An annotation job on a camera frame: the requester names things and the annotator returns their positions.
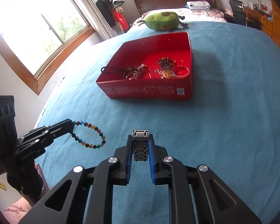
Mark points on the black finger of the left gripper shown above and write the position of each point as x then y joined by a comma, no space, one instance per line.
55,131

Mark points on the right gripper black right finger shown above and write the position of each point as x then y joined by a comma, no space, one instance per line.
196,195

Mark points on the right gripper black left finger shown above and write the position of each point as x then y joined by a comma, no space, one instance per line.
85,195

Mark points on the silver metal watch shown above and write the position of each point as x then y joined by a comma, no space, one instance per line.
140,144

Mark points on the black braided cord charm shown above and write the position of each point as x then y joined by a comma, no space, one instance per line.
130,73

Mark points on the silver bangle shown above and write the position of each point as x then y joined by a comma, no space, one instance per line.
180,71

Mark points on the blue bed blanket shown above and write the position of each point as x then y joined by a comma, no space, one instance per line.
231,123

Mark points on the left window curtain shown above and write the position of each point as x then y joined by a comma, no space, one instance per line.
96,19

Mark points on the red tin box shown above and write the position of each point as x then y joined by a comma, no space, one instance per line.
160,53

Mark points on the coat rack with clothes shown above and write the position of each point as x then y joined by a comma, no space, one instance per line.
112,12

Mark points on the green avocado plush toy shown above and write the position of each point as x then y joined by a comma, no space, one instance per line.
163,21

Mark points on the black office chair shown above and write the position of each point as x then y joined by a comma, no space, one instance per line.
239,16

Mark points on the wooden desk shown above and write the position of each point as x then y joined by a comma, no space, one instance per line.
262,22

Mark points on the folded patterned bedding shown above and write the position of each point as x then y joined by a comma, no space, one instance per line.
198,5

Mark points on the large wooden frame window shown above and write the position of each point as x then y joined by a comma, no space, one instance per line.
37,36

